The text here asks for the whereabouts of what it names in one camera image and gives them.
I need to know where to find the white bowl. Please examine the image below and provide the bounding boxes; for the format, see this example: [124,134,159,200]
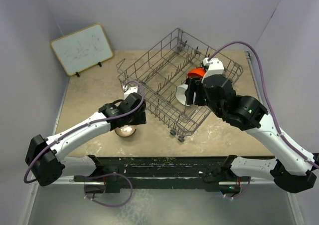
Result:
[175,84,188,106]

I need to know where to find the orange bowl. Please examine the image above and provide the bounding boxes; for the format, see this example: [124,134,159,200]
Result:
[187,67,206,78]

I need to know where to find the brown glazed bowl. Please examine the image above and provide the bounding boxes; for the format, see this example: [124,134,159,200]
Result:
[115,125,137,138]

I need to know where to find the grey wire dish rack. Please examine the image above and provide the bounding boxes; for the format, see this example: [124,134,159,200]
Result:
[116,27,244,143]

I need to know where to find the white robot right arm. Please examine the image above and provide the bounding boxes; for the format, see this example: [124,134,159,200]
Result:
[184,74,319,193]

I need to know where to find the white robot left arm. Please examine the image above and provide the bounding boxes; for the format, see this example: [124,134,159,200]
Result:
[23,92,146,187]

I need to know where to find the yellow framed whiteboard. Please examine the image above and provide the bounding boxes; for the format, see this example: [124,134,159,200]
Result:
[50,23,113,76]

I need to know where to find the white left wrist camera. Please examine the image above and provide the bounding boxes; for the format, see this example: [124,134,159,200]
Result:
[122,85,139,99]

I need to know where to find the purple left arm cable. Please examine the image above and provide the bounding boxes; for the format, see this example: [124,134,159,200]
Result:
[23,81,146,184]

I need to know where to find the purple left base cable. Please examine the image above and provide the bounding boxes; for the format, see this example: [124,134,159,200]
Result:
[83,170,134,207]

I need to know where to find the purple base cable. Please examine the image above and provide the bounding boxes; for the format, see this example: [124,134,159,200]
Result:
[221,177,252,200]
[83,170,134,207]

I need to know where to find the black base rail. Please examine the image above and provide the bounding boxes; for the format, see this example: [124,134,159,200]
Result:
[74,157,249,193]

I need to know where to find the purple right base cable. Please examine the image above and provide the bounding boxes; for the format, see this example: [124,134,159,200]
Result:
[221,177,252,200]

